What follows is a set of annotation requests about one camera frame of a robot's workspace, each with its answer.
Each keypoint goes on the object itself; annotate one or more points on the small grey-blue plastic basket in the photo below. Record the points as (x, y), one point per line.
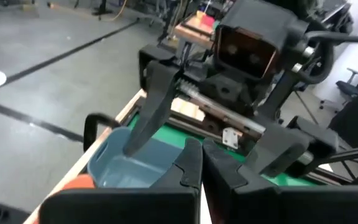
(129, 171)

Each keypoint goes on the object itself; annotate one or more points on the black table clamp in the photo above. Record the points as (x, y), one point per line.
(89, 127)

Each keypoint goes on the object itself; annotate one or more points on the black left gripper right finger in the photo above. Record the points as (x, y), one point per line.
(275, 205)

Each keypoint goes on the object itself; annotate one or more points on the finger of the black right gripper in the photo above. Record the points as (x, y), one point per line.
(160, 90)
(278, 146)

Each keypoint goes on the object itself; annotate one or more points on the silver metal bracket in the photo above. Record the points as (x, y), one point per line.
(230, 138)

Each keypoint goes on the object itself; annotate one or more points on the orange plastic basket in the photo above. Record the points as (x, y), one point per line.
(79, 182)

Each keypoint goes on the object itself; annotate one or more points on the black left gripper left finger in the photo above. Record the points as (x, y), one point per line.
(120, 205)

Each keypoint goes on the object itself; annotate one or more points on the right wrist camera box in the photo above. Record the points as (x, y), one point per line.
(259, 21)

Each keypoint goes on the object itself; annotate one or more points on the wooden side table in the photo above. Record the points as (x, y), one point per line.
(194, 32)

